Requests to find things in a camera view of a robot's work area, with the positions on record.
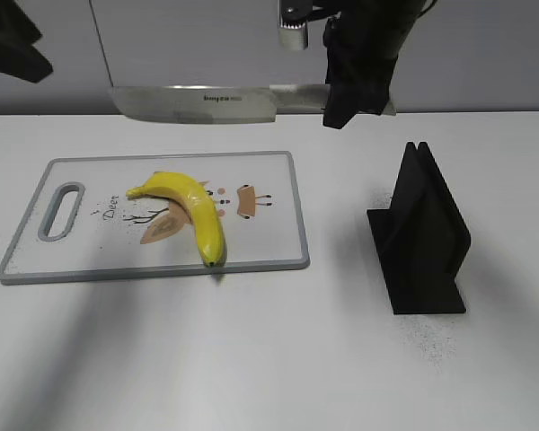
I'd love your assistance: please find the yellow plastic banana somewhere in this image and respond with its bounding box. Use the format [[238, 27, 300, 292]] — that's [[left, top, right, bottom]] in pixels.
[[126, 172, 225, 267]]

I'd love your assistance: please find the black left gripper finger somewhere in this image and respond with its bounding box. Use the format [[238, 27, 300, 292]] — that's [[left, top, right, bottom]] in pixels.
[[0, 1, 53, 83]]

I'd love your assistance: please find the white grey-rimmed cutting board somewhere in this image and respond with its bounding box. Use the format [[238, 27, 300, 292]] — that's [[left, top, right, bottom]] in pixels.
[[0, 151, 310, 285]]

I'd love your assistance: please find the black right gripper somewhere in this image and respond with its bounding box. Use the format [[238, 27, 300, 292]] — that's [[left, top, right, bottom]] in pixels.
[[278, 1, 431, 129]]

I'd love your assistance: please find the white-handled kitchen knife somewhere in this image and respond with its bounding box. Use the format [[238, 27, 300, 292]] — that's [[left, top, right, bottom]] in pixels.
[[107, 84, 397, 125]]

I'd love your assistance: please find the black knife stand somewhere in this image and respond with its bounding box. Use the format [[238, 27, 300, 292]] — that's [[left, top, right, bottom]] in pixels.
[[367, 142, 471, 315]]

